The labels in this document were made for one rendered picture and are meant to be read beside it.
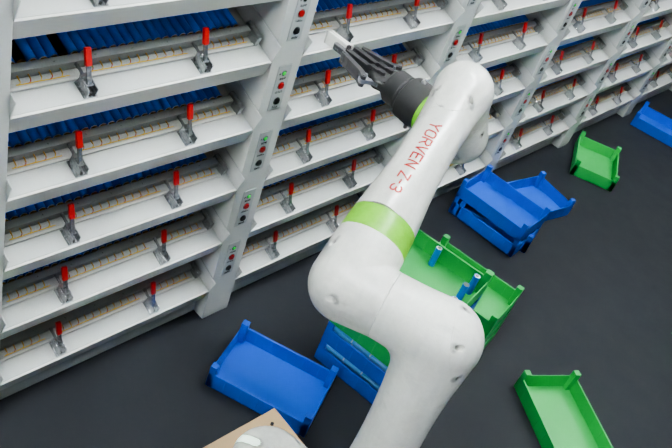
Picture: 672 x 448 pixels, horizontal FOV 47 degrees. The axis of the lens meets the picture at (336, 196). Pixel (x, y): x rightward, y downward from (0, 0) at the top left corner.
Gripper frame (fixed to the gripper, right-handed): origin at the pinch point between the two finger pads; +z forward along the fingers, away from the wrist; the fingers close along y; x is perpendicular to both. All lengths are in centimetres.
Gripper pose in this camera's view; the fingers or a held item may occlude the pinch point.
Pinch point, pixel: (338, 44)
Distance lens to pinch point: 168.1
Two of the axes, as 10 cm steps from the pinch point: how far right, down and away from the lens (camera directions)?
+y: 6.8, -2.7, 6.8
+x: 2.9, -7.6, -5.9
